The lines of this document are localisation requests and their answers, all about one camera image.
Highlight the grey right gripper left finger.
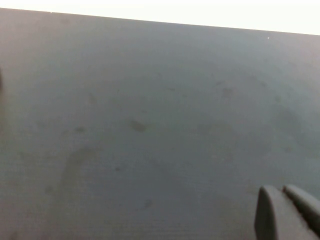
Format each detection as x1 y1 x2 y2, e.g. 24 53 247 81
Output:
254 185 319 240

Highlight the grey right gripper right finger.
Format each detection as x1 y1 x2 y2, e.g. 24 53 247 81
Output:
282 184 320 235

